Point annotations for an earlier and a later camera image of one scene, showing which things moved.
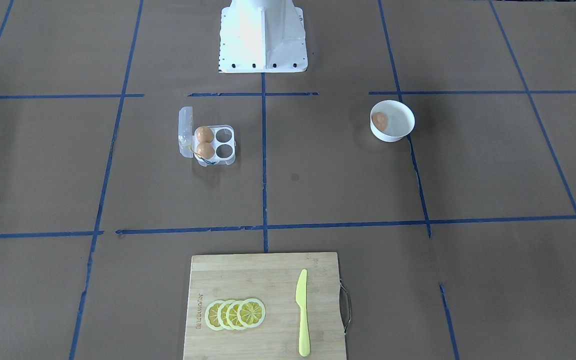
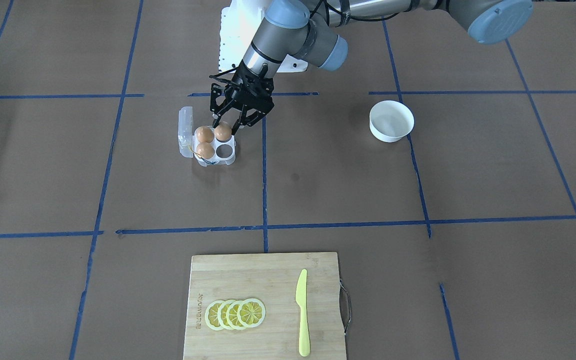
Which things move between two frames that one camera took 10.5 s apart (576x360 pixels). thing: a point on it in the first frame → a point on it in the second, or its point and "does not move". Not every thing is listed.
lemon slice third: x=232 y=315 does not move
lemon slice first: x=211 y=315 does not move
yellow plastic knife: x=301 y=293 does not move
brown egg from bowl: x=380 y=120 → x=223 y=131
